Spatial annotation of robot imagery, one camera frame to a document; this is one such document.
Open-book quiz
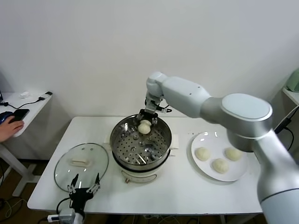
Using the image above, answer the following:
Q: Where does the glass lid with cream handle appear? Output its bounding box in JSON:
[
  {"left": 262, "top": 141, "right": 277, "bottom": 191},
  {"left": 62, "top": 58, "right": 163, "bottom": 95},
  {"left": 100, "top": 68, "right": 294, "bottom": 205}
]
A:
[{"left": 54, "top": 143, "right": 110, "bottom": 193}]

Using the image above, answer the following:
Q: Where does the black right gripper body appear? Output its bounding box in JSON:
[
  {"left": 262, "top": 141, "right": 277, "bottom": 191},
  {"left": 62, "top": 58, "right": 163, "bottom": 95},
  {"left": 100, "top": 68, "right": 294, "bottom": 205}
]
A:
[{"left": 138, "top": 108, "right": 158, "bottom": 121}]

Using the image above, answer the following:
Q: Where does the black smartphone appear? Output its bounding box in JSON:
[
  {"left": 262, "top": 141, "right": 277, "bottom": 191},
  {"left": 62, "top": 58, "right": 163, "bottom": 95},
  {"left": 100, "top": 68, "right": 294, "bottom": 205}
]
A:
[{"left": 13, "top": 109, "right": 30, "bottom": 122}]

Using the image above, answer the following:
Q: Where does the white steamed baozi bun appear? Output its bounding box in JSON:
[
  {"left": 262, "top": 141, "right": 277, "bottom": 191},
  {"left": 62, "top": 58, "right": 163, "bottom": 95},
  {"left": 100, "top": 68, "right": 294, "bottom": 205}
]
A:
[
  {"left": 137, "top": 119, "right": 151, "bottom": 135},
  {"left": 225, "top": 147, "right": 243, "bottom": 161},
  {"left": 195, "top": 147, "right": 211, "bottom": 161},
  {"left": 212, "top": 158, "right": 229, "bottom": 175}
]

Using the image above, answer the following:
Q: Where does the white side desk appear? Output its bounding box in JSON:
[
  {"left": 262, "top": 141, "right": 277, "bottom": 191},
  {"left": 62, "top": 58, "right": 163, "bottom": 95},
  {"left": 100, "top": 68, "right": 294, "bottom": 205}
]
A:
[{"left": 0, "top": 92, "right": 54, "bottom": 198}]

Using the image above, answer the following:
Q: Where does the black desk cable with adapter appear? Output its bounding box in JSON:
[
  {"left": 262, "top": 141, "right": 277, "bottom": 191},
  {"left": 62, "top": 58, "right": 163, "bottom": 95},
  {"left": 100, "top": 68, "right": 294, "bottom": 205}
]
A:
[{"left": 0, "top": 92, "right": 53, "bottom": 110}]

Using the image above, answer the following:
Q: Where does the white round plate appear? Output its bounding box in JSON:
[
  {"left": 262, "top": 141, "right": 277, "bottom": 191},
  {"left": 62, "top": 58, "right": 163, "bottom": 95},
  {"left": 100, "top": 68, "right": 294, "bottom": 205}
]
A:
[{"left": 191, "top": 132, "right": 248, "bottom": 182}]

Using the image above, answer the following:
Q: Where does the black power adapter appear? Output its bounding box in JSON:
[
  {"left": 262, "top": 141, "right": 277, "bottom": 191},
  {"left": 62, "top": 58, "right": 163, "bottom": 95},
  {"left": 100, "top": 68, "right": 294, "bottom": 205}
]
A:
[{"left": 274, "top": 118, "right": 292, "bottom": 134}]

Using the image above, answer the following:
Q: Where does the stainless steel steamer basket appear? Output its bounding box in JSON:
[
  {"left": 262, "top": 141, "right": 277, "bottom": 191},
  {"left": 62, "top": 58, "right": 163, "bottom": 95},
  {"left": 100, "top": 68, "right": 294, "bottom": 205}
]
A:
[{"left": 109, "top": 113, "right": 172, "bottom": 166}]

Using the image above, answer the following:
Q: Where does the white power cable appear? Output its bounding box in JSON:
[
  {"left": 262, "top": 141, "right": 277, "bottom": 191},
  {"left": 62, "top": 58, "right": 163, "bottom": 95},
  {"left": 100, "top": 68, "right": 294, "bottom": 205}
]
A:
[{"left": 272, "top": 107, "right": 299, "bottom": 131}]

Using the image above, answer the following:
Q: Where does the white side table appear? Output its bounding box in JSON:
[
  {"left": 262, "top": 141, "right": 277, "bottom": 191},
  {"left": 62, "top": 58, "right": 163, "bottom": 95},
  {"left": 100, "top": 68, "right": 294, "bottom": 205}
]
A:
[{"left": 281, "top": 87, "right": 299, "bottom": 107}]

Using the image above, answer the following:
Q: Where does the black looping power cable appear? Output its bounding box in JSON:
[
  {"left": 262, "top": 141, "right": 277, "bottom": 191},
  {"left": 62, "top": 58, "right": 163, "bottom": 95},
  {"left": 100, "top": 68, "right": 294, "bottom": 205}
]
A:
[{"left": 284, "top": 127, "right": 294, "bottom": 154}]

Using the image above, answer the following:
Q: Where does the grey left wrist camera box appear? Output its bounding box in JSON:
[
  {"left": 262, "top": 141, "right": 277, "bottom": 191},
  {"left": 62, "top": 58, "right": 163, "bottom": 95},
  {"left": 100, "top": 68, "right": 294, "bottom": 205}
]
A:
[{"left": 47, "top": 208, "right": 76, "bottom": 222}]

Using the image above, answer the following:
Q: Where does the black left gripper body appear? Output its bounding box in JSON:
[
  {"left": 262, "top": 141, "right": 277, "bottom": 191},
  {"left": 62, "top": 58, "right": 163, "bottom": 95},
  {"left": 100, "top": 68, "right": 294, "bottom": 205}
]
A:
[{"left": 69, "top": 187, "right": 94, "bottom": 212}]

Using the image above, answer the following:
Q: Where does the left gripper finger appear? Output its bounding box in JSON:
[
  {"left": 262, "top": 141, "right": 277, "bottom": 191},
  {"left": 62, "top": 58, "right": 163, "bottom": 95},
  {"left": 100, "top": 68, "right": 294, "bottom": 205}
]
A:
[
  {"left": 86, "top": 172, "right": 100, "bottom": 194},
  {"left": 67, "top": 173, "right": 79, "bottom": 194}
]

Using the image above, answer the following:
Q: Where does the mint green appliance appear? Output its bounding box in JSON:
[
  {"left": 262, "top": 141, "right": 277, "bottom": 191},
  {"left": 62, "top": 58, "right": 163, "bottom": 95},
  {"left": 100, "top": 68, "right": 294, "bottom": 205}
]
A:
[{"left": 286, "top": 70, "right": 299, "bottom": 92}]

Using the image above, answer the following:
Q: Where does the bare person hand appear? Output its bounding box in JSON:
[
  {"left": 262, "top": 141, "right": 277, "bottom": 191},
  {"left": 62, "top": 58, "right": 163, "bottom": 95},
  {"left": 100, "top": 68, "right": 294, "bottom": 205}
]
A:
[{"left": 1, "top": 115, "right": 25, "bottom": 140}]

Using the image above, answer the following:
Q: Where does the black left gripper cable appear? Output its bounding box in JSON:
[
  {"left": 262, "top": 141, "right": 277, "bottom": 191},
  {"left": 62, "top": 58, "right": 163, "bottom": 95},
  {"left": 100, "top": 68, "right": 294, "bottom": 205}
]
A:
[{"left": 57, "top": 197, "right": 72, "bottom": 212}]

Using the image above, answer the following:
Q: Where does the blue computer mouse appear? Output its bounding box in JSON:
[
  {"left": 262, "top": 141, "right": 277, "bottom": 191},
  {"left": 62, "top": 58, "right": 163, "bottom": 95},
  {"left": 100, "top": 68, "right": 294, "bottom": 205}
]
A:
[{"left": 0, "top": 111, "right": 14, "bottom": 124}]

